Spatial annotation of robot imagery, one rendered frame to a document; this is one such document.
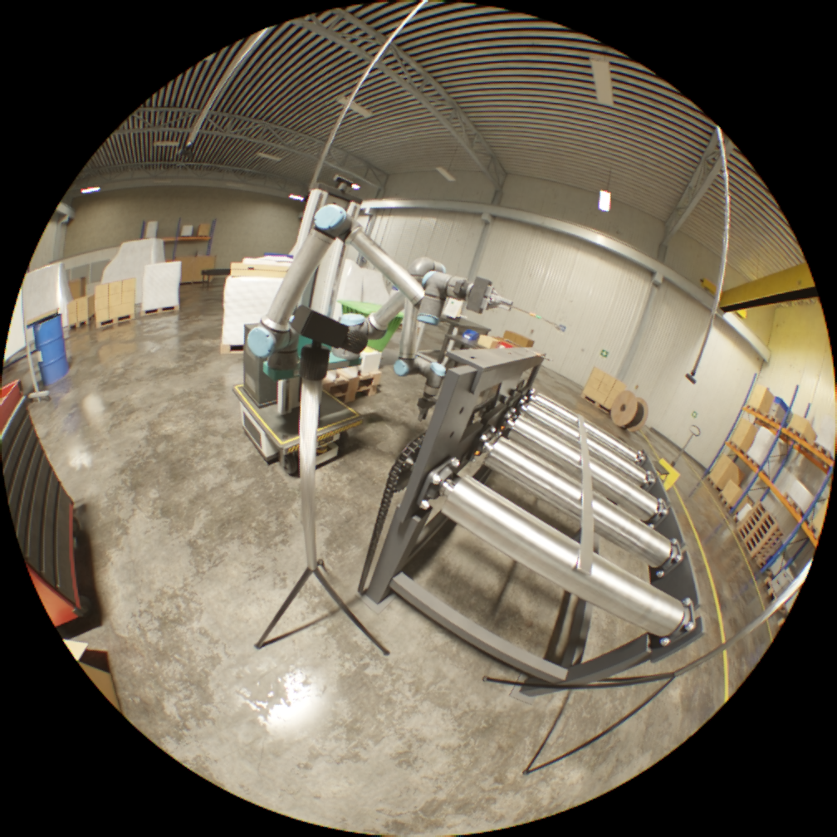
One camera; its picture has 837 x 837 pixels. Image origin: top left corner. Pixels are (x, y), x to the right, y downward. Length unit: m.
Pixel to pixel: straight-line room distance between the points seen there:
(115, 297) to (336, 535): 7.71
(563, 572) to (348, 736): 1.06
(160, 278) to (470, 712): 8.76
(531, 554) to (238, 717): 1.27
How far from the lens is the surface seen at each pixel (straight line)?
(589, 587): 0.67
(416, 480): 0.58
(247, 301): 3.78
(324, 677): 1.28
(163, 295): 8.21
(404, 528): 0.76
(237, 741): 1.39
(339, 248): 1.68
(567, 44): 8.07
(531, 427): 1.11
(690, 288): 11.97
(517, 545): 0.60
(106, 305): 8.17
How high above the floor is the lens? 1.28
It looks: 28 degrees down
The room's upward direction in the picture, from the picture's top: 18 degrees clockwise
